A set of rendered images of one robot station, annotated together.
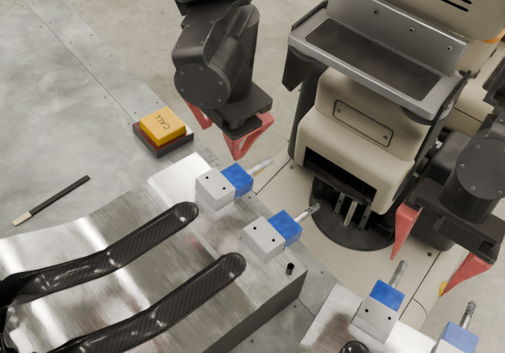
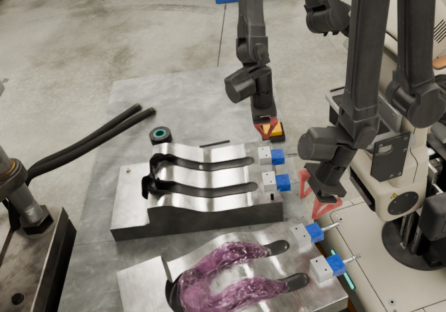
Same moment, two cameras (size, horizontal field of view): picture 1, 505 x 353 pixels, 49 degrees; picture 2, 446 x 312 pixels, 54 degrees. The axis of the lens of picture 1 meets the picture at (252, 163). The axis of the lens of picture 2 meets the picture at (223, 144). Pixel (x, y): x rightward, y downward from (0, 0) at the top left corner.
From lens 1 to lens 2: 0.71 m
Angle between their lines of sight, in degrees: 35
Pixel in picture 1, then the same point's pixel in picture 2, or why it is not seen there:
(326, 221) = (391, 238)
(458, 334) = (336, 260)
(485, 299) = not seen: outside the picture
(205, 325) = (225, 203)
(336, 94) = not seen: hidden behind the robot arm
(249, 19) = (264, 74)
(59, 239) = (194, 152)
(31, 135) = (218, 117)
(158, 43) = not seen: hidden behind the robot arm
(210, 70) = (233, 87)
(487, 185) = (303, 153)
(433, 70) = (388, 127)
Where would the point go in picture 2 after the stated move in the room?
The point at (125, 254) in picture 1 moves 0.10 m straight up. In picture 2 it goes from (215, 168) to (210, 145)
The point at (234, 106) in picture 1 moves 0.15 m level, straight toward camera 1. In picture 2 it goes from (259, 110) to (223, 142)
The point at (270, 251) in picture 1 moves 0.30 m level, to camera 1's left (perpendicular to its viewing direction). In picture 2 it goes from (266, 185) to (194, 143)
